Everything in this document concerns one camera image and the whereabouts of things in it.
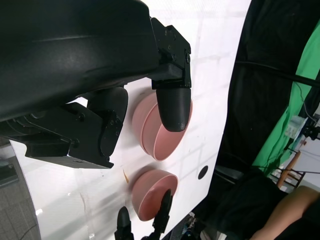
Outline clear plastic container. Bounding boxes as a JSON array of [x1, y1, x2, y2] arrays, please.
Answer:
[[284, 115, 308, 138]]

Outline brown wooden rack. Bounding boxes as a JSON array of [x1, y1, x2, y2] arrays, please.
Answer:
[[276, 149, 307, 188]]

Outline grey industrial gripper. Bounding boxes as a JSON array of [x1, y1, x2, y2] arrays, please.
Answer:
[[302, 124, 320, 141]]

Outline black round table grommet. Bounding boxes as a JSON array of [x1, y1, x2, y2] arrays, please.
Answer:
[[197, 165, 210, 180]]

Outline thin grey cable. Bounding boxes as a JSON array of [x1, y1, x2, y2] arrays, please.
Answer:
[[294, 81, 317, 123]]

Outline black pole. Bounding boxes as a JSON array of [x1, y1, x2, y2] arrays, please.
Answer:
[[234, 60, 320, 87]]

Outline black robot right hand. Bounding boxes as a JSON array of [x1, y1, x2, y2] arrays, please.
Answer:
[[113, 188, 175, 240]]

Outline bright green cloth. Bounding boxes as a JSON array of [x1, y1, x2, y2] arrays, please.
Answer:
[[251, 22, 320, 173]]

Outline pink plastic bowl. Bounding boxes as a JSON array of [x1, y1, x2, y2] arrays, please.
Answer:
[[131, 169, 180, 222], [131, 92, 158, 151], [141, 98, 195, 162]]

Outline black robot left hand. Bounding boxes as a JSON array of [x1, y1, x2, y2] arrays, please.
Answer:
[[0, 0, 193, 170]]

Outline person in black clothing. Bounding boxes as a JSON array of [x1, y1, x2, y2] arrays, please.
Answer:
[[214, 172, 288, 240]]

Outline bare person forearm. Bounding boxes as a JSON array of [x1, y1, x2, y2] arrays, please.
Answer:
[[253, 185, 320, 240]]

